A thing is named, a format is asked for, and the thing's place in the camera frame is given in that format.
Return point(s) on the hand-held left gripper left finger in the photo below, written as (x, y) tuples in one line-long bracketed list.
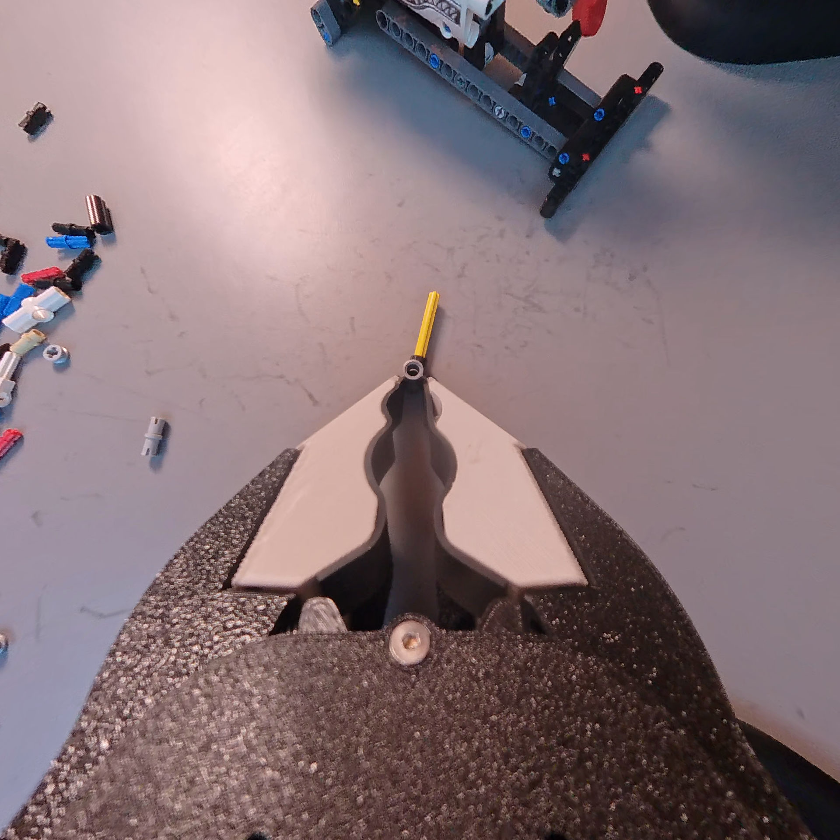
[(309, 519)]

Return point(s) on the yellow axle rod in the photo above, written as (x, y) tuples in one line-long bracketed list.
[(427, 324)]

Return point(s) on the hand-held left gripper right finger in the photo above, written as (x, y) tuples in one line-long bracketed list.
[(512, 519)]

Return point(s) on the brick-built truck model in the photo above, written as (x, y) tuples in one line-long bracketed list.
[(525, 92)]

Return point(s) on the black connector pin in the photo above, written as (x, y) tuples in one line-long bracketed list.
[(36, 118)]

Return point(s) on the pile of small brick pieces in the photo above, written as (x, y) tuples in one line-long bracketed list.
[(46, 282)]

